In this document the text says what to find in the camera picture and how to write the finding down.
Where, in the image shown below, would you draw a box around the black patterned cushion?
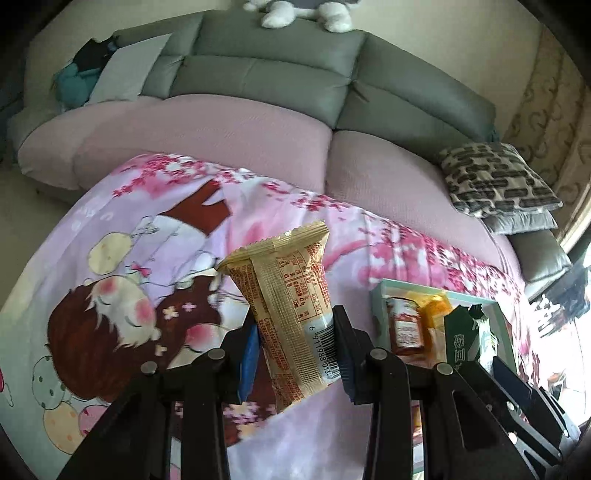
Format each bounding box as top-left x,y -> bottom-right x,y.
438,142 -> 564,219

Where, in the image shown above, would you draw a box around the pink sofa seat cover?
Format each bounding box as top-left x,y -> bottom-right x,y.
18,95 -> 527,287

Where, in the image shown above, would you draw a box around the teal cloth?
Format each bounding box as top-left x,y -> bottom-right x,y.
54,62 -> 100,109

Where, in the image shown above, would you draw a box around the green print clear packet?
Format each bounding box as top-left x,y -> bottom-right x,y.
443,305 -> 499,370

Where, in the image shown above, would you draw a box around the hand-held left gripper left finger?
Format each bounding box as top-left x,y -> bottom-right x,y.
58,318 -> 262,480

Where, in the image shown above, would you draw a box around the grey sofa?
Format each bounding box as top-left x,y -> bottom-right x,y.
7,9 -> 573,296

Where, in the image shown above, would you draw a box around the grey white plush dog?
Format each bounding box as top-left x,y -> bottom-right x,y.
242,0 -> 363,33

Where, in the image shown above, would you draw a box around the beige snack packet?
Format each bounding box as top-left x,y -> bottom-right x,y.
216,220 -> 340,412

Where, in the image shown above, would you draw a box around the yellow snack packet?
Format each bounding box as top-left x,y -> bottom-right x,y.
422,295 -> 452,361

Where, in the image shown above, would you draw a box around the patterned beige curtain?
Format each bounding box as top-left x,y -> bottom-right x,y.
501,41 -> 591,241

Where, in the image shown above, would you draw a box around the pink printed blanket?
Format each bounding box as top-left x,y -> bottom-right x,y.
0,152 -> 546,480

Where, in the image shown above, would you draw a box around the grey satin cushion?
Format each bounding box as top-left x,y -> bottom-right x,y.
482,210 -> 559,236

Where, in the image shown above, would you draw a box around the large red snack packet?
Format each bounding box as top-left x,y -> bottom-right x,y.
385,296 -> 426,356

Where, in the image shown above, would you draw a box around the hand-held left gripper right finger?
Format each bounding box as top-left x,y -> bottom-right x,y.
331,305 -> 539,480

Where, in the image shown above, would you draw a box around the light grey cushion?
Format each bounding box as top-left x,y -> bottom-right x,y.
88,32 -> 172,104

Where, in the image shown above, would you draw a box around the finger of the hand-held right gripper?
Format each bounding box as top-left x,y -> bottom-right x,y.
490,356 -> 580,468

